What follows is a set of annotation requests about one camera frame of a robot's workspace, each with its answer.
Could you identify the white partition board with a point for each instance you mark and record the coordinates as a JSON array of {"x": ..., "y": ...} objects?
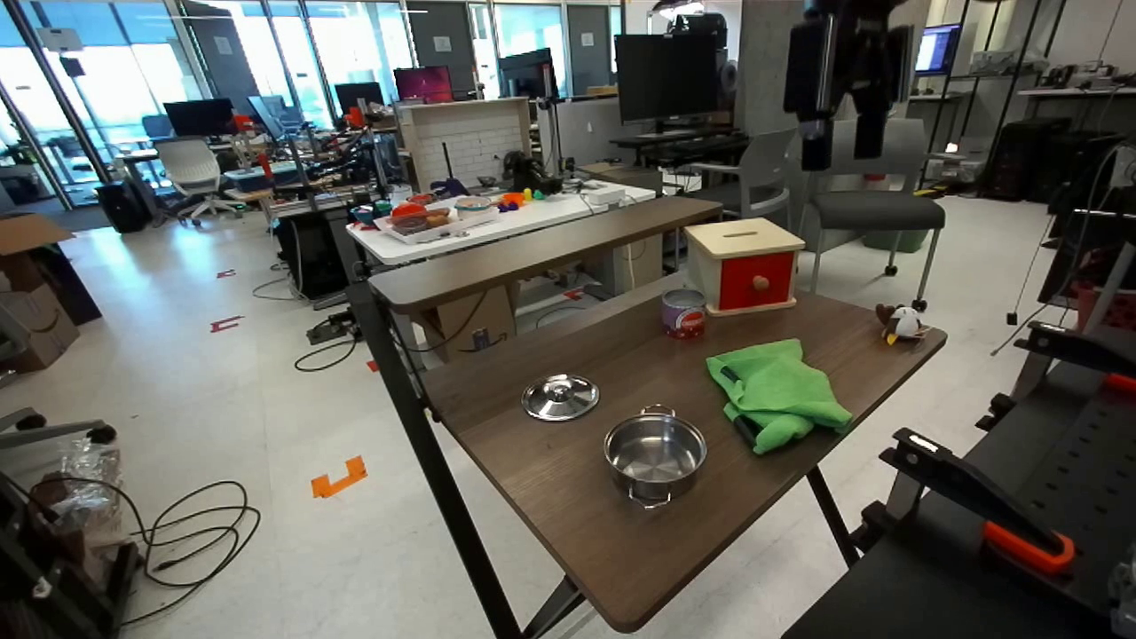
[{"x": 462, "y": 144}]

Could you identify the small plush bird toy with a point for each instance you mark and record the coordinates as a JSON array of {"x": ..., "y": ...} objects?
[{"x": 902, "y": 326}]

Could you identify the white table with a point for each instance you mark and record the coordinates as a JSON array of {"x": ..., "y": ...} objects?
[{"x": 521, "y": 222}]

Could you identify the dark wood table with shelf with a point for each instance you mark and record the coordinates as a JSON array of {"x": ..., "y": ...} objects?
[{"x": 569, "y": 497}]

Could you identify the wooden box with red drawer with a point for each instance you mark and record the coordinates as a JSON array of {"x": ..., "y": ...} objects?
[{"x": 747, "y": 269}]

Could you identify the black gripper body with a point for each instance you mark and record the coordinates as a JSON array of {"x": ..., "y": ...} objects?
[{"x": 860, "y": 56}]

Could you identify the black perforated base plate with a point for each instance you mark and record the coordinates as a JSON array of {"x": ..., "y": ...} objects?
[{"x": 1042, "y": 475}]

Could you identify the grey visitor chair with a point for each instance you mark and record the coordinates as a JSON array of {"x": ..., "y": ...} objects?
[{"x": 879, "y": 211}]

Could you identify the steel pot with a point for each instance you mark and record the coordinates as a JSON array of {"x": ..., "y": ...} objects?
[{"x": 654, "y": 451}]

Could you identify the green towel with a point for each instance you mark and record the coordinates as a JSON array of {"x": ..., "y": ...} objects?
[{"x": 774, "y": 393}]

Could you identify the large black monitor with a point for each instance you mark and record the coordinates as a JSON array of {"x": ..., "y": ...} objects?
[{"x": 664, "y": 73}]

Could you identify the blue screen monitor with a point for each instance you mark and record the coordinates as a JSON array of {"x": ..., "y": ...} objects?
[{"x": 934, "y": 50}]

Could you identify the steel pot lid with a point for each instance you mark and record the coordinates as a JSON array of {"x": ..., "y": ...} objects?
[{"x": 564, "y": 399}]

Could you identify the grey mesh chair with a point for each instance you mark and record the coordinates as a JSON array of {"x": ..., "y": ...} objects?
[{"x": 758, "y": 179}]

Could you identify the red and silver can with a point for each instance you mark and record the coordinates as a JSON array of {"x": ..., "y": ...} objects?
[{"x": 682, "y": 316}]

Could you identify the white office chair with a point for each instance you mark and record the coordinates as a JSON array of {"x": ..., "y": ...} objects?
[{"x": 193, "y": 172}]

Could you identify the pink screen monitor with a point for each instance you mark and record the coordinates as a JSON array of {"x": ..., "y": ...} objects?
[{"x": 425, "y": 88}]

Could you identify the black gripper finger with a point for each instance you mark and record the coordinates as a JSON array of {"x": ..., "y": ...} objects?
[
  {"x": 817, "y": 144},
  {"x": 870, "y": 134}
]

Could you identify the cardboard box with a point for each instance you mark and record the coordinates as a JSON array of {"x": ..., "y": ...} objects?
[
  {"x": 469, "y": 322},
  {"x": 36, "y": 295}
]

